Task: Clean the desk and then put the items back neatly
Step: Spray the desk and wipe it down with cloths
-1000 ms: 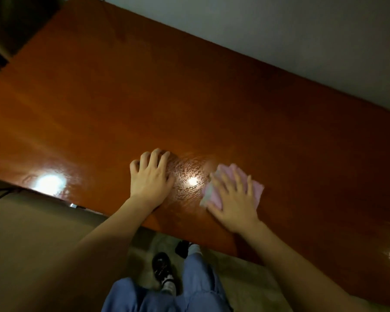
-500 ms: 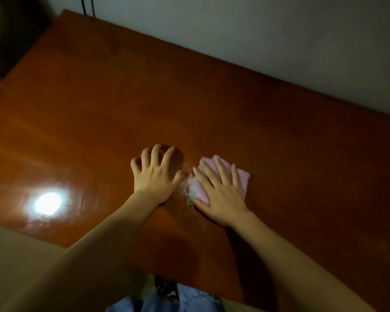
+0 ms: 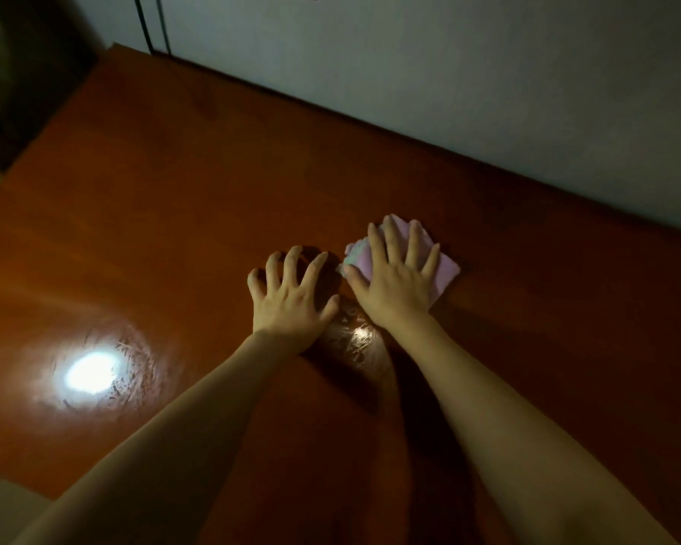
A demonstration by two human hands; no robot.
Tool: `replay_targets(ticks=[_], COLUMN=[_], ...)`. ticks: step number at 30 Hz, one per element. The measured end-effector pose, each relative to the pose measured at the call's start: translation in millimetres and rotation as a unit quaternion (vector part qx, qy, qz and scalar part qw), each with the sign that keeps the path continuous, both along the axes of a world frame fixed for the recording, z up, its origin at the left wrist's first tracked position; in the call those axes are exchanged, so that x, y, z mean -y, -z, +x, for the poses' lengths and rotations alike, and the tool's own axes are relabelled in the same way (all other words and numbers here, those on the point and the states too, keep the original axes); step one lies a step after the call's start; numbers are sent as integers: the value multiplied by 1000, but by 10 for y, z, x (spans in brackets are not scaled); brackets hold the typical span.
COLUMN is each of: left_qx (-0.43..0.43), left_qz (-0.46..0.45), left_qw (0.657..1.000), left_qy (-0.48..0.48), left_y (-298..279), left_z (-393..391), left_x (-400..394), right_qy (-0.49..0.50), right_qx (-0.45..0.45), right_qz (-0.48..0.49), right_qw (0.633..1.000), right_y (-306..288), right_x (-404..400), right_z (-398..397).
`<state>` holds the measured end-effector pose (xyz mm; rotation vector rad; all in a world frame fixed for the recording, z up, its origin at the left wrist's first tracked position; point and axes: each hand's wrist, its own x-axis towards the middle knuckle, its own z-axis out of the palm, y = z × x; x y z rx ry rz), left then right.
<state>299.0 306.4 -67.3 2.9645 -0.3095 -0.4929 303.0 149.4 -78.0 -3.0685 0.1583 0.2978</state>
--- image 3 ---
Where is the beige padded stool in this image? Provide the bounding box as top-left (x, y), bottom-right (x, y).
top-left (0, 469), bottom-right (52, 545)

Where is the brown curtain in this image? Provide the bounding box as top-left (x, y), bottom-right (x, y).
top-left (0, 0), bottom-right (104, 200)

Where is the black plug with cable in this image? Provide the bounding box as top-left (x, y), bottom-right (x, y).
top-left (134, 0), bottom-right (174, 58)

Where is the pink cleaning cloth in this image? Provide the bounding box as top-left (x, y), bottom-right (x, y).
top-left (339, 213), bottom-right (462, 302)

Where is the person's right hand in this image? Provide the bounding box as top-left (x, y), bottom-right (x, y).
top-left (339, 215), bottom-right (444, 334)

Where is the reddish wooden desk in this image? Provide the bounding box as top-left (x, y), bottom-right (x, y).
top-left (0, 45), bottom-right (681, 545)

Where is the person's right forearm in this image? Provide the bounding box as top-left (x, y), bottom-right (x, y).
top-left (391, 314), bottom-right (676, 545)

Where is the person's left forearm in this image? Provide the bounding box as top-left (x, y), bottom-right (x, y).
top-left (11, 332), bottom-right (302, 545)

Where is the person's left hand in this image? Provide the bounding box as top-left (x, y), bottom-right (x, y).
top-left (246, 244), bottom-right (343, 357)

